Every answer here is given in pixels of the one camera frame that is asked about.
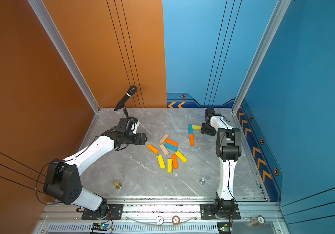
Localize yellow block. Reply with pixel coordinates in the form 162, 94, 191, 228
192, 125, 202, 130
175, 151, 188, 163
157, 155, 166, 169
167, 159, 173, 174

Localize long orange block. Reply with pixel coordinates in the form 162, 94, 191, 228
165, 139, 178, 147

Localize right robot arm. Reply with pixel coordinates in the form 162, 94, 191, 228
201, 113, 242, 213

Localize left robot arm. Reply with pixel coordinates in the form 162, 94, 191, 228
43, 132, 148, 216

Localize upper beige wooden block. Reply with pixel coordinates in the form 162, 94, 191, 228
159, 134, 169, 144

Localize beige wooden block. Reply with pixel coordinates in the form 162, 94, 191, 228
159, 144, 169, 156
159, 134, 169, 144

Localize lower beige wooden block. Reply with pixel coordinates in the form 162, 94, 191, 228
159, 144, 169, 156

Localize orange block bottom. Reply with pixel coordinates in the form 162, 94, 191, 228
171, 155, 179, 169

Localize black microphone on stand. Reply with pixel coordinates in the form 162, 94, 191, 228
114, 85, 137, 118

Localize brass chess piece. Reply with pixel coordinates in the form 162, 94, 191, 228
113, 181, 122, 190

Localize silver chess piece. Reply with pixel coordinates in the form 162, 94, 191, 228
199, 177, 206, 185

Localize copper tape roll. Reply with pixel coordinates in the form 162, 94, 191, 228
172, 215, 180, 225

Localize left green circuit board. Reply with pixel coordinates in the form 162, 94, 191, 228
91, 222, 111, 233

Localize green circuit board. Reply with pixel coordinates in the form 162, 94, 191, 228
91, 222, 111, 233
216, 222, 233, 234

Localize right green circuit board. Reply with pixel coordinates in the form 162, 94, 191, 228
216, 222, 233, 234

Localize silver tape roll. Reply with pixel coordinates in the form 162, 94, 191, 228
250, 215, 266, 227

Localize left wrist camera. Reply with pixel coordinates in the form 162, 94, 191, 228
117, 117, 140, 134

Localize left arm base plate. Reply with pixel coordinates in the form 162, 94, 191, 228
81, 204, 124, 220

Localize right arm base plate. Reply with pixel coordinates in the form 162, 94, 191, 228
200, 204, 241, 220

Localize aluminium front rail frame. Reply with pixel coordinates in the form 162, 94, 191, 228
34, 196, 289, 234

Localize aluminium corner post right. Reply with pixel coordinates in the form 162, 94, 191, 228
232, 0, 291, 114

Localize aluminium corner post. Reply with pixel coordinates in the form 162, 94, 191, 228
232, 0, 291, 114
28, 0, 100, 114

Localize aluminium corner post left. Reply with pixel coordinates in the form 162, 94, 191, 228
28, 0, 100, 114

